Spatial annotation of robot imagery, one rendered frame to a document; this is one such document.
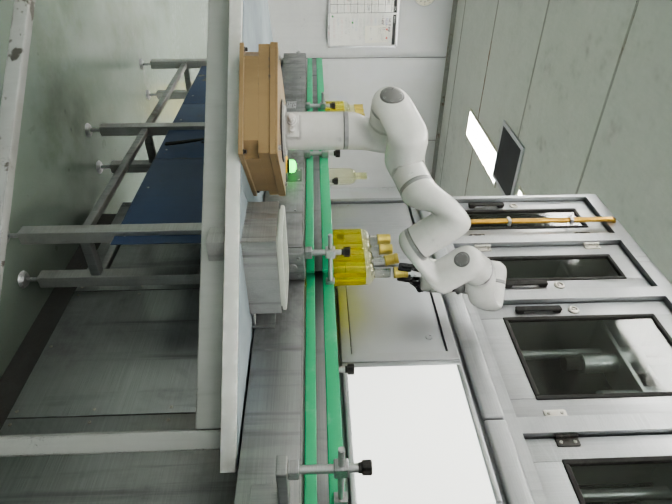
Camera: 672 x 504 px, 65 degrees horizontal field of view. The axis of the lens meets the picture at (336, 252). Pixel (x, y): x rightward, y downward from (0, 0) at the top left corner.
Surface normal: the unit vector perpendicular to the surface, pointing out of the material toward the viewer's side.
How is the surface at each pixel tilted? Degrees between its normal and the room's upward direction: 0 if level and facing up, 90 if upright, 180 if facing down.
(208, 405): 90
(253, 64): 90
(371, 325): 90
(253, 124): 90
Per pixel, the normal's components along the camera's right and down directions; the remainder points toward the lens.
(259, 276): 0.04, 0.60
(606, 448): 0.00, -0.80
